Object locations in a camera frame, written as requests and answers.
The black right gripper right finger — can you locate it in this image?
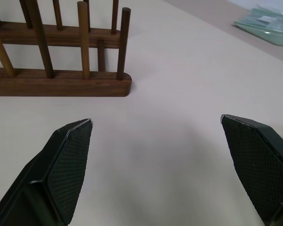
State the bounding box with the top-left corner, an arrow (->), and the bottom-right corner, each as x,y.
220,114 -> 283,226

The wooden peg dish rack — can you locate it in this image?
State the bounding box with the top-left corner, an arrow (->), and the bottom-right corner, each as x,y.
0,0 -> 133,97

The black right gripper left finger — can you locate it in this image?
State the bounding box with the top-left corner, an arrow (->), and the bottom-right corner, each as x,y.
0,118 -> 94,226

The pale green plastic bag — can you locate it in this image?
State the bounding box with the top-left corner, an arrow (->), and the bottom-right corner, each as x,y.
232,4 -> 283,47

